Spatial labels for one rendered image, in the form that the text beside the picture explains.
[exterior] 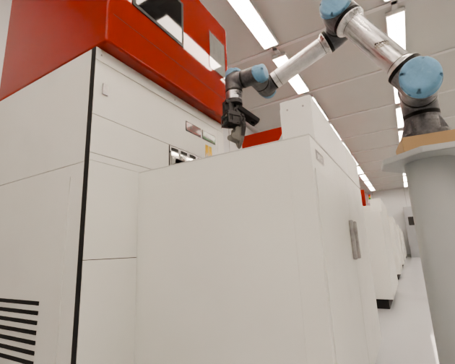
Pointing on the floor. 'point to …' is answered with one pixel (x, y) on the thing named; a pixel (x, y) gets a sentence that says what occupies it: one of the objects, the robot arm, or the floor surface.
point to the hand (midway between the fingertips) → (240, 146)
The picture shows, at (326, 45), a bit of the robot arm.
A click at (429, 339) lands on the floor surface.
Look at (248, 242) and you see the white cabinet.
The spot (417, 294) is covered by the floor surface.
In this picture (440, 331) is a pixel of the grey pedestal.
